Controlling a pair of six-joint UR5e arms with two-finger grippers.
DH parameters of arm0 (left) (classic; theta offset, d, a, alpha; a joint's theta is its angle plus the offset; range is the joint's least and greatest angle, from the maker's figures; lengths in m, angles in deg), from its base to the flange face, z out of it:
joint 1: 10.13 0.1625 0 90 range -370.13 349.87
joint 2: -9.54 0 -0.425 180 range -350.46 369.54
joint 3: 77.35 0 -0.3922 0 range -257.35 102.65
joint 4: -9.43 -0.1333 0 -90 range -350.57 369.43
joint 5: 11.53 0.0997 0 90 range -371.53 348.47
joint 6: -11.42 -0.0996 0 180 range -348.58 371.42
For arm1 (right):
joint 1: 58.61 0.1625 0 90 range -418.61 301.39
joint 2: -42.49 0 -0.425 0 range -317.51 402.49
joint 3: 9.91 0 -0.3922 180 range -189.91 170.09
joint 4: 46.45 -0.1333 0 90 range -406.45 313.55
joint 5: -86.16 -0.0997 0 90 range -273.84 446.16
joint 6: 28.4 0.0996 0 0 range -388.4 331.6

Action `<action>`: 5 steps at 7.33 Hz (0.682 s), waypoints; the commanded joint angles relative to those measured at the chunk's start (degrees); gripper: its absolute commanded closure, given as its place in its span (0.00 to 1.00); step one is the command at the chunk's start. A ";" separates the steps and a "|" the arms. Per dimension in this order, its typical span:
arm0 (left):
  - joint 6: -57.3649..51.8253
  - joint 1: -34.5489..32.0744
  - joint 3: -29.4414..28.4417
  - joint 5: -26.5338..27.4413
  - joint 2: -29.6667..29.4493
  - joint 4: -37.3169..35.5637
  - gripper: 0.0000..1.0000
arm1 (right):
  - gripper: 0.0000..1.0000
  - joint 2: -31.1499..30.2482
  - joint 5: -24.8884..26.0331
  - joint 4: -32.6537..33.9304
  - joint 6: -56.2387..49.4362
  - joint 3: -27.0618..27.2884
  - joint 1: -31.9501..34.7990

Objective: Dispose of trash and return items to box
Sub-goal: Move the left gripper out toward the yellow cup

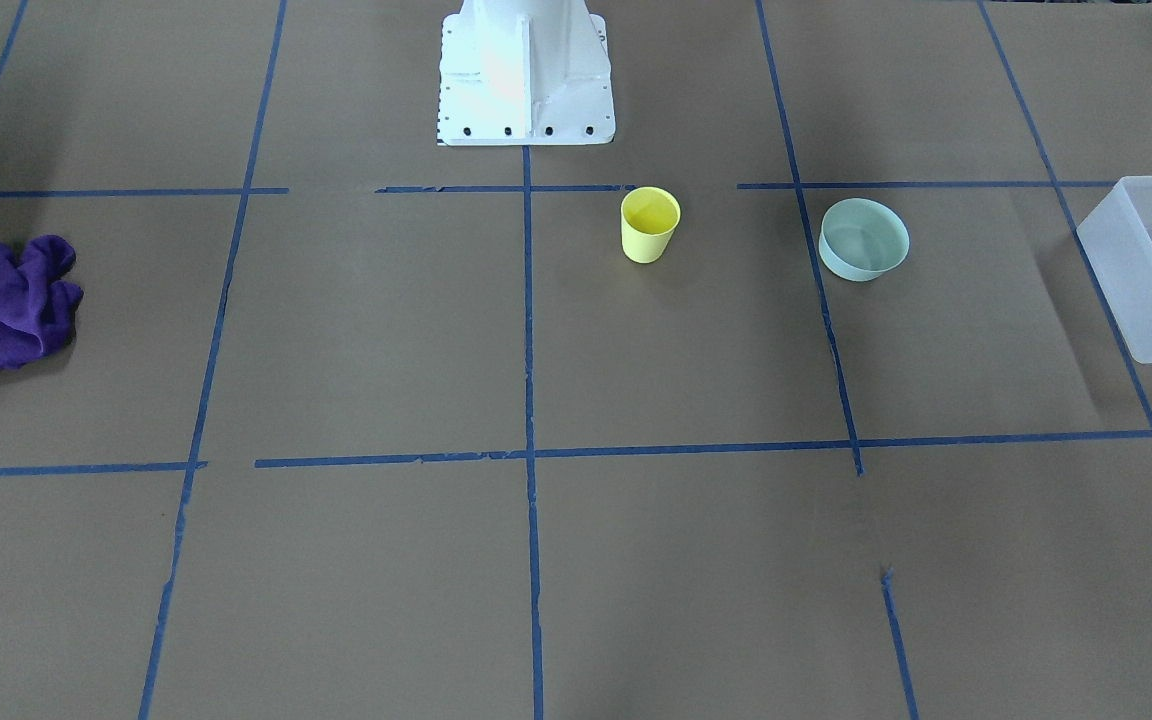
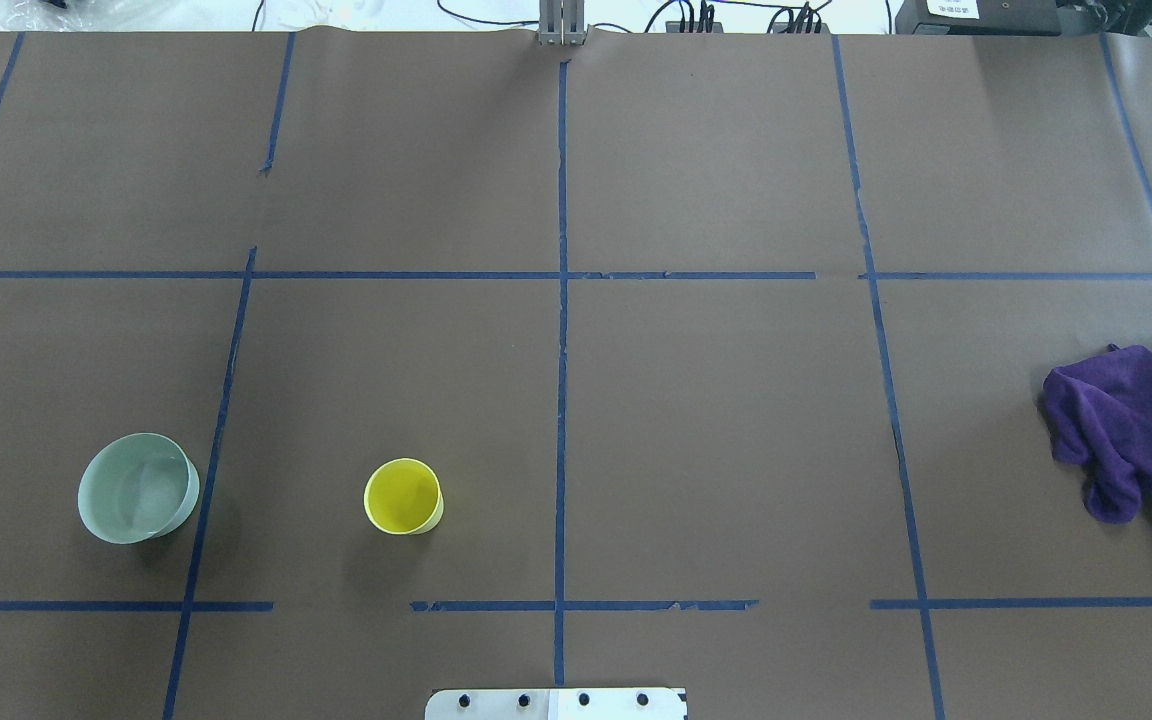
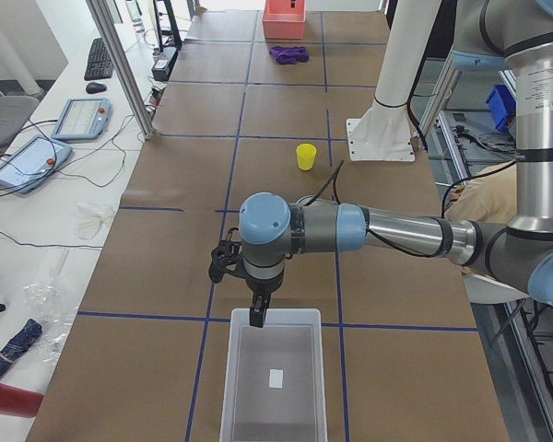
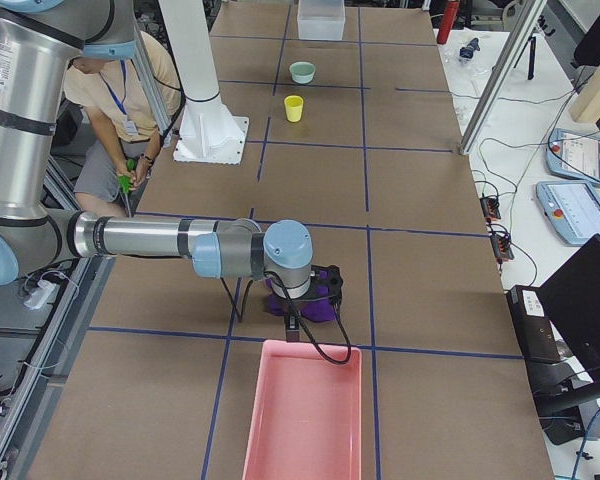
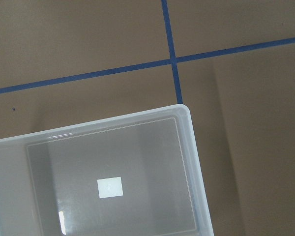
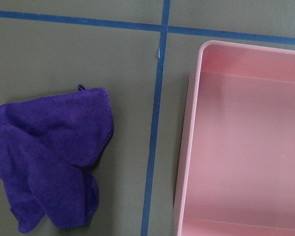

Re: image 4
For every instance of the light green bowl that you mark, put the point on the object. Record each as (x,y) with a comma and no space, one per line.
(302,72)

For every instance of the blue tool on bench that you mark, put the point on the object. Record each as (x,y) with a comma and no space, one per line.
(467,52)

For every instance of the upper teach pendant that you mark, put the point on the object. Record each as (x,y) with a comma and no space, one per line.
(574,155)

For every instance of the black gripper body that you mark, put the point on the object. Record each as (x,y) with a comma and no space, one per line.
(288,308)

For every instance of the translucent white storage box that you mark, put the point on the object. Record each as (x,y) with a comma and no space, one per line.
(322,20)

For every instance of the pink plastic bin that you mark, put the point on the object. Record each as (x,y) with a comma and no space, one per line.
(307,414)

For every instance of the black monitor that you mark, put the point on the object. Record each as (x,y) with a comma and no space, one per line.
(571,300)

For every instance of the aluminium frame post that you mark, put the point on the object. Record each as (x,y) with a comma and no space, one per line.
(512,48)

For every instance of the green handled tool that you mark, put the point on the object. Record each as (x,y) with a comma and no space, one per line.
(125,183)

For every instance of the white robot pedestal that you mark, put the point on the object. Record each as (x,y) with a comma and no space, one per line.
(208,132)

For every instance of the black computer box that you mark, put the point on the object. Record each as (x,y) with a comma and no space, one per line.
(532,327)

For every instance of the orange connector block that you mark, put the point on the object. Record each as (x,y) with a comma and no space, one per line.
(490,208)

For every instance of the teach pendant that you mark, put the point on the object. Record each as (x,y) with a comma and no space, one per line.
(572,208)
(574,155)

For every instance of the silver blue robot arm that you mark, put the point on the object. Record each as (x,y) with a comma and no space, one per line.
(38,41)

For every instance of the seated person beige shirt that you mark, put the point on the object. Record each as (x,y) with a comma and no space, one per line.
(127,134)

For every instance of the red bottle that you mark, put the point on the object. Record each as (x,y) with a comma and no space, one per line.
(447,21)

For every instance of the yellow plastic cup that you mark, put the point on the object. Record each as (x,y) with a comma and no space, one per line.
(293,105)

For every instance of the lower teach pendant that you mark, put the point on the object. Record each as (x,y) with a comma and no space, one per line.
(572,208)

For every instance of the purple cloth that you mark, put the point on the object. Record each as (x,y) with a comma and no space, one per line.
(316,311)

